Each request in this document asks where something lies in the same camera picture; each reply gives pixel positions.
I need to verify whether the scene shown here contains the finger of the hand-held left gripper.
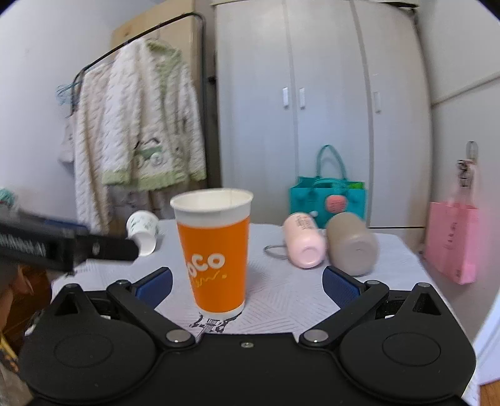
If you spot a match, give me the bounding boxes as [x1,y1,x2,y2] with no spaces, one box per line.
[87,233,140,263]

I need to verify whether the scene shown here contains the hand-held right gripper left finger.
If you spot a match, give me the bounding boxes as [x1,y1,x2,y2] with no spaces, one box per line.
[52,267,196,349]

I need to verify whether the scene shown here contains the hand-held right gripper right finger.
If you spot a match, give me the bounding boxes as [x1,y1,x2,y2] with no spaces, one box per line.
[298,265,448,349]

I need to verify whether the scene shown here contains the white paper cup green print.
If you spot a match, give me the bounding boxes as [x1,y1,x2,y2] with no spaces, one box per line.
[126,210,160,257]

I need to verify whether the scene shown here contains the orange paper cup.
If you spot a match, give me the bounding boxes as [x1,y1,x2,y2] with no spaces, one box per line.
[170,188,254,319]

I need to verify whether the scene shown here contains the taupe bottle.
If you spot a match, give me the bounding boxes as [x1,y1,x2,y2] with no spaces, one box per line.
[326,212,380,277]

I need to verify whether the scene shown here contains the brown wooden furniture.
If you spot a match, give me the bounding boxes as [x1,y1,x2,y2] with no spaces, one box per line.
[0,267,53,354]

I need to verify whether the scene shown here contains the white patterned tablecloth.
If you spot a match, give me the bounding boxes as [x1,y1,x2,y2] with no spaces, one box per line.
[50,220,474,337]

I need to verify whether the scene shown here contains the pink bottle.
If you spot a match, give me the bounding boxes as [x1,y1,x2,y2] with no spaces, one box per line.
[283,212,327,269]

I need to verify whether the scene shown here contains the white knit garment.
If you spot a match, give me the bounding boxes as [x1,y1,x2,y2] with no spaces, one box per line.
[58,62,115,236]

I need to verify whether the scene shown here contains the teal tote bag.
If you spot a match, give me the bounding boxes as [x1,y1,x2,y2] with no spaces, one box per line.
[289,145,368,229]

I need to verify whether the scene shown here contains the pink paper bag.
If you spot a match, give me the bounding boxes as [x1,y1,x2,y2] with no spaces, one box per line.
[424,200,481,285]

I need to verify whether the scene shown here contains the white green knit cardigan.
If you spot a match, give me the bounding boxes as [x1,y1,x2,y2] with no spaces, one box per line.
[102,39,208,192]

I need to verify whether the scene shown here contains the blue clothes hangers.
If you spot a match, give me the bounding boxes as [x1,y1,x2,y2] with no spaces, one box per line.
[55,75,83,109]

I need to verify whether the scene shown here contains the white wardrobe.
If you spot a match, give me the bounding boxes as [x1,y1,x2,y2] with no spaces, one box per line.
[212,0,433,232]

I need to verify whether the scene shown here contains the black clothes rack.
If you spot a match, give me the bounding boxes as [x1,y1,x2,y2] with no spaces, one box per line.
[71,12,218,189]

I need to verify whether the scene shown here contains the grey bottle strap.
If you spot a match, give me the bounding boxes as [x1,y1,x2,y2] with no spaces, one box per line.
[263,244,292,261]

